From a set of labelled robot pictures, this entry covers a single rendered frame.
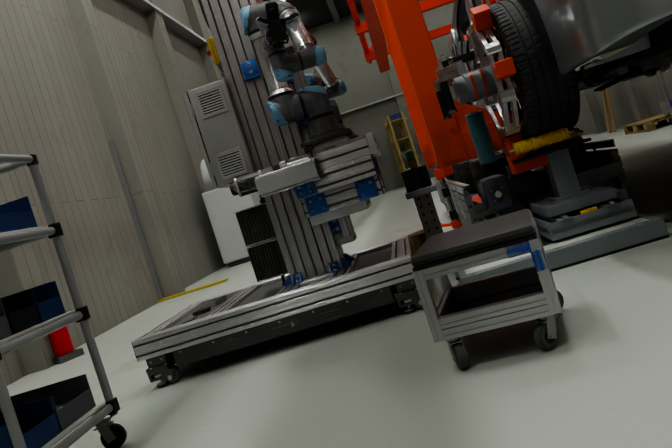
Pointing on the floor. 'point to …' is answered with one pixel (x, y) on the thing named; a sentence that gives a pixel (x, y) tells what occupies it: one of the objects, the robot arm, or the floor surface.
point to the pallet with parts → (650, 121)
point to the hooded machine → (227, 236)
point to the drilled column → (428, 215)
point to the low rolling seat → (526, 284)
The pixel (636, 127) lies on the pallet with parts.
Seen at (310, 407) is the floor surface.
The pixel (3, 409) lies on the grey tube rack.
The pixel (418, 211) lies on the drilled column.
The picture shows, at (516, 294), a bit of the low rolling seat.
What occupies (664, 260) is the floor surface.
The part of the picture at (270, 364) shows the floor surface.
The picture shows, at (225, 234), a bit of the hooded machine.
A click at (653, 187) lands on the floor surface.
